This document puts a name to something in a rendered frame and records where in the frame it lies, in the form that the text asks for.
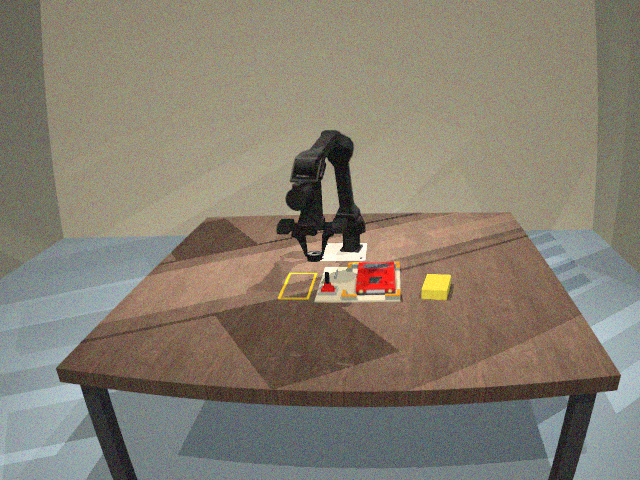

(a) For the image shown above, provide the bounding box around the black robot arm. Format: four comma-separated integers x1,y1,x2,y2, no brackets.
285,130,366,253

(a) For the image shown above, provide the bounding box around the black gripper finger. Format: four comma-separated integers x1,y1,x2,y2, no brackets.
291,234,307,257
321,231,334,257

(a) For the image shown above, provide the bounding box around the black and grey wheel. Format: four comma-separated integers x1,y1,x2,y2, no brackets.
307,251,322,262

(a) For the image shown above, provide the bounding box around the yellow block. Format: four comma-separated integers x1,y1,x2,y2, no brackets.
421,274,451,301

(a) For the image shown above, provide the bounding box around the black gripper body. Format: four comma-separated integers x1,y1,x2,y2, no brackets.
276,201,349,235

